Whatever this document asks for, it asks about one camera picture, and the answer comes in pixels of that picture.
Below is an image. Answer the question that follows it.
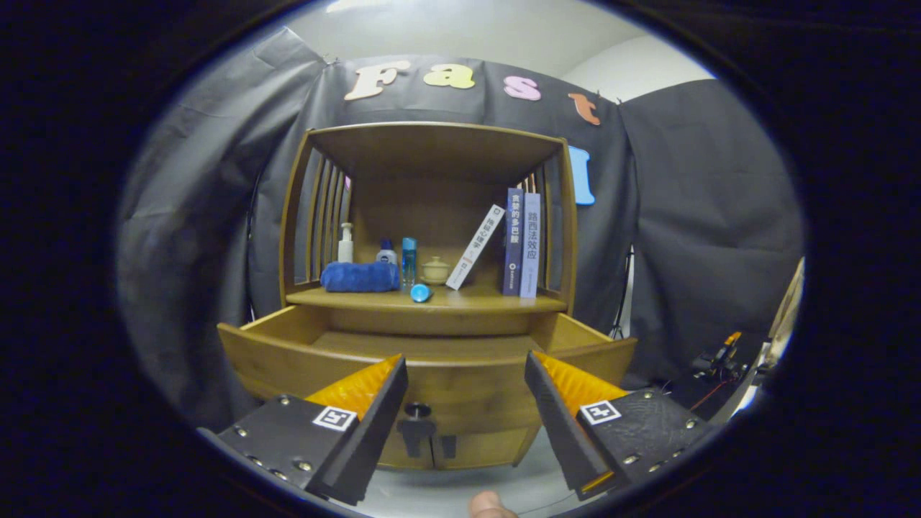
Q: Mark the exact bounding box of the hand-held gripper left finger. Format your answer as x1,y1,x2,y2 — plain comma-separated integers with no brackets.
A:
198,354,409,506

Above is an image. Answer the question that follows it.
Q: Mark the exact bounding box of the beige lidded teacup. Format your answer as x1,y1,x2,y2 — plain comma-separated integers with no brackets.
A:
420,256,453,285

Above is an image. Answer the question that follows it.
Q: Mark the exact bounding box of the wooden cabinet door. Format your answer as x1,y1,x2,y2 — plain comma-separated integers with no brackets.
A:
432,424,540,470
378,430,436,470

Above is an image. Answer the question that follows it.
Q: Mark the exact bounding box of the light wooden board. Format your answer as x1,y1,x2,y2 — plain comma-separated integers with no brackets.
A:
766,257,805,360

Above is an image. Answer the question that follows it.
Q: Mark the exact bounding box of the dark blue book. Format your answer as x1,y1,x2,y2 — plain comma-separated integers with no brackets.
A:
502,188,524,297

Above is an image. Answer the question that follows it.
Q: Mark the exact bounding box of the light purple book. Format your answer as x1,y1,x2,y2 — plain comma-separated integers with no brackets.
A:
520,192,542,299

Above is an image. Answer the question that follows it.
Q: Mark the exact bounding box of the wooden cabinet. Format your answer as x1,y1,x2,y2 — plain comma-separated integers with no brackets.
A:
279,121,579,470

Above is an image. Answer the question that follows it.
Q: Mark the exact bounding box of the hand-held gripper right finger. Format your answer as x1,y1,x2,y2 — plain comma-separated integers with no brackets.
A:
524,350,718,502

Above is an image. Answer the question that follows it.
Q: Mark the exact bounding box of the wooden countertop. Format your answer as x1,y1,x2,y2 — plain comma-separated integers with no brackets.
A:
286,284,569,314

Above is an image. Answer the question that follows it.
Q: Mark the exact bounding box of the red cable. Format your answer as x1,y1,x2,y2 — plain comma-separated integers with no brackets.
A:
694,381,735,411

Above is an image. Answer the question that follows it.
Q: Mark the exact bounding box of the black orange clamp tool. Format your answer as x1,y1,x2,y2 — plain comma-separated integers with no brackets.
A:
691,331,763,382

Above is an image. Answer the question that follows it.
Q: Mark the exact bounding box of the black tripod stand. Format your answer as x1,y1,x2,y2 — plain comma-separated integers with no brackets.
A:
608,248,638,339

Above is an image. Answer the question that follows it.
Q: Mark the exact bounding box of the white book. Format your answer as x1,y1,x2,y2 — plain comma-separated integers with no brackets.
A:
445,204,507,291

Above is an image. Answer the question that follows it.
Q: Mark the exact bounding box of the blue folded towel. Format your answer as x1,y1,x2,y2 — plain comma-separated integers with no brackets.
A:
320,260,401,293

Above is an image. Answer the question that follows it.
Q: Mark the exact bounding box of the black backdrop cloth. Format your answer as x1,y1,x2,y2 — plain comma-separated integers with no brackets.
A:
115,25,805,432

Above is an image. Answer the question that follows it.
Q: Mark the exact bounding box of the wooden drawer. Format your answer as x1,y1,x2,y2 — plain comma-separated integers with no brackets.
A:
217,305,638,436

